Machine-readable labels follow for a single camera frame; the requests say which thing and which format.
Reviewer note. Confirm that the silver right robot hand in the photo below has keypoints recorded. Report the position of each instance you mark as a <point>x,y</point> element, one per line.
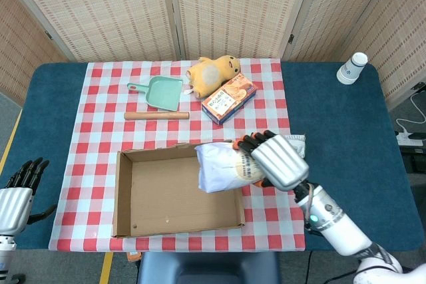
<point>283,164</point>

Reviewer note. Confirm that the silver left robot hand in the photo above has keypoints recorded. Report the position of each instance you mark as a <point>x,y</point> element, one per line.
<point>13,201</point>

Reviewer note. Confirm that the green snack packet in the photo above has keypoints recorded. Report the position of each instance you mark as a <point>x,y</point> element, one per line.
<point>298,144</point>

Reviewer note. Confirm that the white tissue pack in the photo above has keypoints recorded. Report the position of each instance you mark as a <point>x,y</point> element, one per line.
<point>219,167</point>

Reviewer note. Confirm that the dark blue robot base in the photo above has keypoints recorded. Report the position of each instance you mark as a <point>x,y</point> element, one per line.
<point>206,269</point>

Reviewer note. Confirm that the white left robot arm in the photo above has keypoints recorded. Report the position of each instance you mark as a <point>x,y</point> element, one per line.
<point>5,254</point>

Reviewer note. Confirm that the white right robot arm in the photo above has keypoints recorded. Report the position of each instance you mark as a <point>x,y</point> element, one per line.
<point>339,227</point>

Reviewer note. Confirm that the orange and blue cookie box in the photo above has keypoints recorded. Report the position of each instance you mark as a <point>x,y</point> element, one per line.
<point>229,99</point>

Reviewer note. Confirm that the open brown cardboard box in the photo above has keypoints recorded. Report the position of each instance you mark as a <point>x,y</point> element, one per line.
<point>173,191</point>

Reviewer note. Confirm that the black box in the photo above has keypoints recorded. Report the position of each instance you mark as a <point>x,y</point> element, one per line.
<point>414,161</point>

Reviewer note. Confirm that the dark blue table cover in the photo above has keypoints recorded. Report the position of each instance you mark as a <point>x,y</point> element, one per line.
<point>339,137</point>

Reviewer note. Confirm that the red white checkered tablecloth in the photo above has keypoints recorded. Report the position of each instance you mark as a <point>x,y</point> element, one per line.
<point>96,151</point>

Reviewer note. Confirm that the yellow plush toy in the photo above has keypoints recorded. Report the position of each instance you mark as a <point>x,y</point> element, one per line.
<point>208,76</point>

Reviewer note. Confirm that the metal screen hinge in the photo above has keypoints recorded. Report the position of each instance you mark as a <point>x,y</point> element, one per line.
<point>291,38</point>
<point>49,35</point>

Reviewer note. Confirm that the white power strip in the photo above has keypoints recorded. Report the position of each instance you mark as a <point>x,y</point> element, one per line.
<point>409,139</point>

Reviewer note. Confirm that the small orange packet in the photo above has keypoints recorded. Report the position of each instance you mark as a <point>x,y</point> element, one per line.
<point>133,256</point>

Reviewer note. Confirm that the wooden rolling pin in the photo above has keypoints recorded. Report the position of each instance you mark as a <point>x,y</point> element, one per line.
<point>156,116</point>

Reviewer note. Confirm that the mint green plastic dustpan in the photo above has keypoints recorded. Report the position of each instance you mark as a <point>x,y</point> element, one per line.
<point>163,94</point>

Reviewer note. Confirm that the woven folding screen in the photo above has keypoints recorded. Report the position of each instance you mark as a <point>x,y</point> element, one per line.
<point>110,11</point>

